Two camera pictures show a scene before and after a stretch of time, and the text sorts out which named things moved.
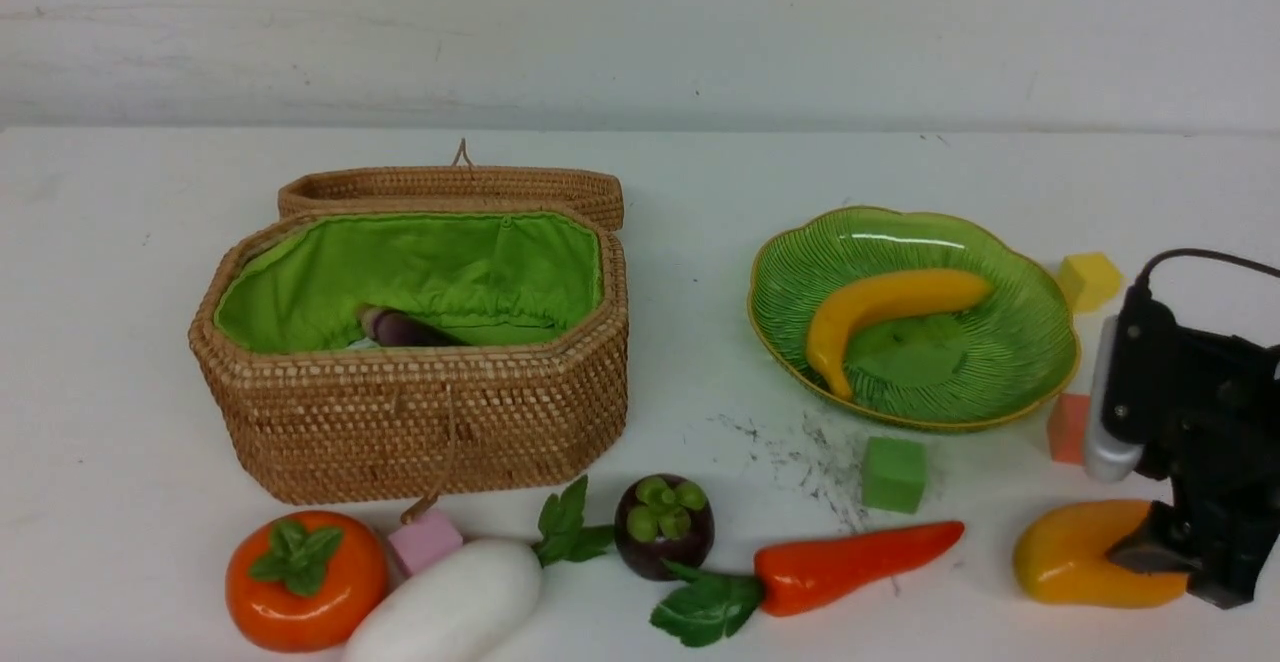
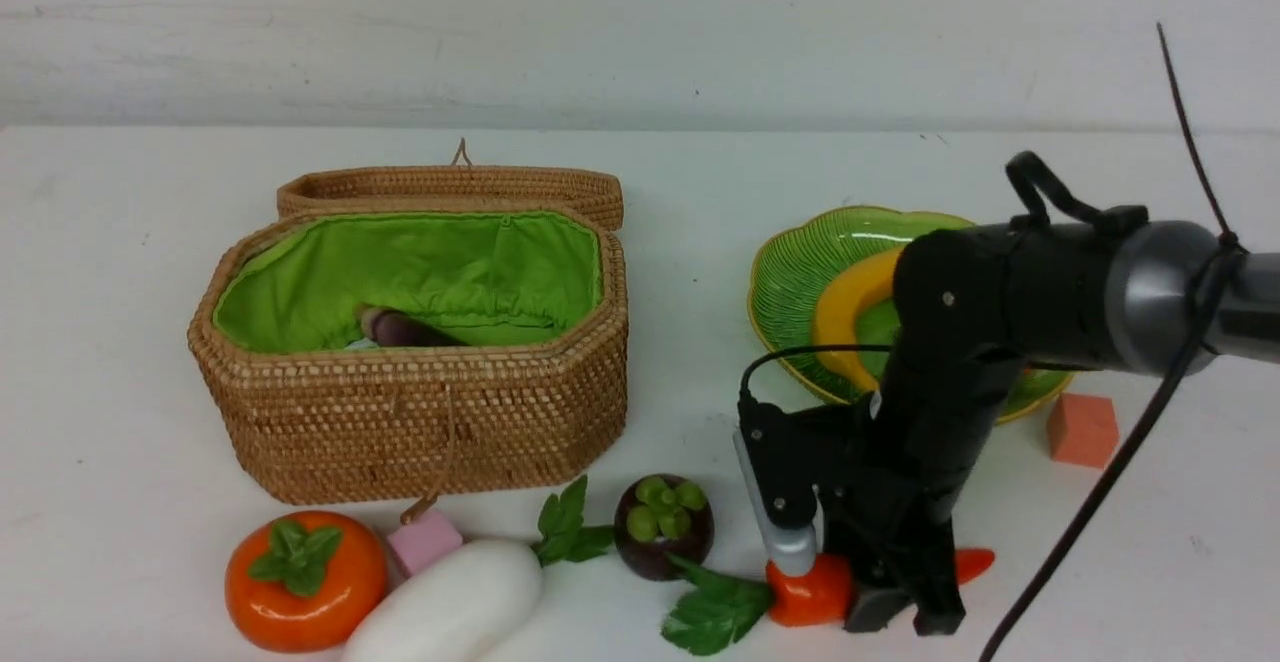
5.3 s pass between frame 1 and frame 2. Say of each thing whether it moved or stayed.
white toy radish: stayed
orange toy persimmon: stayed
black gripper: moved
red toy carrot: moved
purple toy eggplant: stayed
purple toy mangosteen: stayed
